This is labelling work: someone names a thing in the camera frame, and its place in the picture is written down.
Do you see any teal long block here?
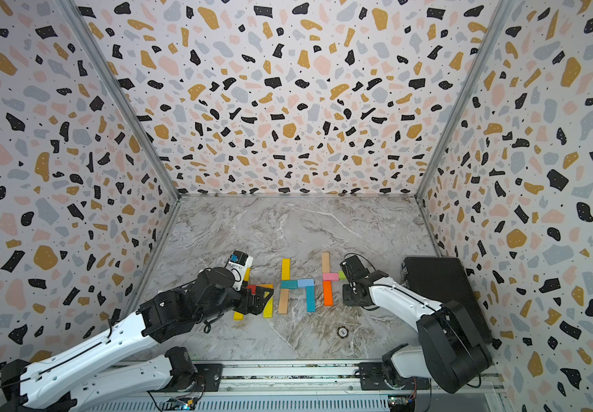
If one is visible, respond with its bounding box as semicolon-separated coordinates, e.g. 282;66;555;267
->
305;286;316;313

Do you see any pink block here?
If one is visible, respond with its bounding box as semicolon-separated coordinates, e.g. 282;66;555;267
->
322;272;339;282

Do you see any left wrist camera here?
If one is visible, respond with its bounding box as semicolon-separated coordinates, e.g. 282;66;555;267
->
225;251;254;290

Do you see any black case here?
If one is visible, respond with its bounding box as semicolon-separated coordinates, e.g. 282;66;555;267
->
401;256;492;344

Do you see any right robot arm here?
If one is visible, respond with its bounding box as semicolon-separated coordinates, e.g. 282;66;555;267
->
340;253;493;394

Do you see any light blue block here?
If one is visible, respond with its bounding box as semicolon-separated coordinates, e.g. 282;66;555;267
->
298;279;315;288

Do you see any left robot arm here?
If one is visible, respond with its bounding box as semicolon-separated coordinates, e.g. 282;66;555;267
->
0;267;274;411

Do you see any lime yellow block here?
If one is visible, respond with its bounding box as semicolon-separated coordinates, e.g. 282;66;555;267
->
263;298;274;319

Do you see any orange block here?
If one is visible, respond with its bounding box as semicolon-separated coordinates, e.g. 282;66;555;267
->
322;281;334;307

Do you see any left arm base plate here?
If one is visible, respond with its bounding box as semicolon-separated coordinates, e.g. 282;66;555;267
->
175;363;224;397

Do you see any tan wooden block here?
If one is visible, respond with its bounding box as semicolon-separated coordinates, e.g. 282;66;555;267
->
279;288;290;315

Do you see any teal short block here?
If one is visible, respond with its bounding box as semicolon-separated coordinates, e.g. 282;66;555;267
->
280;280;299;289

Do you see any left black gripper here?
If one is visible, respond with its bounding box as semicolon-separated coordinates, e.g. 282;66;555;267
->
197;278;276;327

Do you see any aluminium rail frame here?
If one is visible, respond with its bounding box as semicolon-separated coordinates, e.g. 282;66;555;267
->
80;360;512;411

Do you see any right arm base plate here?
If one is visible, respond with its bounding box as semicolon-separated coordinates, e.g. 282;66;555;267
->
354;362;431;391

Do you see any beige wooden block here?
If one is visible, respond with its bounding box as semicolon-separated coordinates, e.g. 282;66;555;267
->
322;252;331;274

